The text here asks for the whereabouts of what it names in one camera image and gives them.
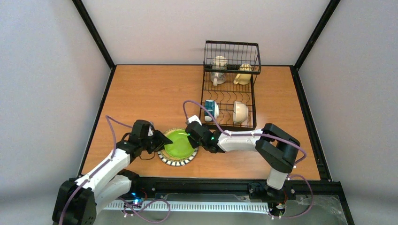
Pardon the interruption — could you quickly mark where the white bowl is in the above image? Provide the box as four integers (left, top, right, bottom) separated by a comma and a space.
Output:
204, 99, 219, 122
233, 101, 249, 124

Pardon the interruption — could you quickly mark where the tall patterned ceramic cup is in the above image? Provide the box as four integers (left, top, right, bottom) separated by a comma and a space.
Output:
211, 56, 228, 86

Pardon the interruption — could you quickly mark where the black wire dish rack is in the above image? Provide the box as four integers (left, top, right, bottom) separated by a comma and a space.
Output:
200, 40, 261, 131

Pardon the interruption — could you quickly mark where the yellow ceramic mug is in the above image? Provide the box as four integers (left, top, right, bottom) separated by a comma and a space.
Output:
233, 64, 252, 85

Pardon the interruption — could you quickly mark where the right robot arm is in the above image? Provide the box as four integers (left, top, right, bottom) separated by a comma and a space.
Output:
185, 121, 301, 190

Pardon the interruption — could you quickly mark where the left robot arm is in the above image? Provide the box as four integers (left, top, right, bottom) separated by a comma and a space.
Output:
52, 120, 172, 225

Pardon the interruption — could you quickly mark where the green plate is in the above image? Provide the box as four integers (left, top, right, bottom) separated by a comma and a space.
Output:
164, 128, 196, 159

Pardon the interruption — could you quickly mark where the striped plate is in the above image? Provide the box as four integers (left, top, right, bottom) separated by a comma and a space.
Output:
157, 128, 199, 166

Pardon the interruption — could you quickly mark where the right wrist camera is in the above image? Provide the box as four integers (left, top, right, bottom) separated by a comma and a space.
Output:
186, 115, 202, 125

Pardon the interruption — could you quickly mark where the black enclosure frame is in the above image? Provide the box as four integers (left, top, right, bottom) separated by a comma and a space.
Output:
53, 0, 355, 225

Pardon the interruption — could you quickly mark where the white cable duct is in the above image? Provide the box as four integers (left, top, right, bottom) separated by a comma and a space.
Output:
102, 199, 270, 215

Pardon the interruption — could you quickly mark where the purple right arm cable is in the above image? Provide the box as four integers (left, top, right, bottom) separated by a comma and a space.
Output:
182, 100, 314, 220

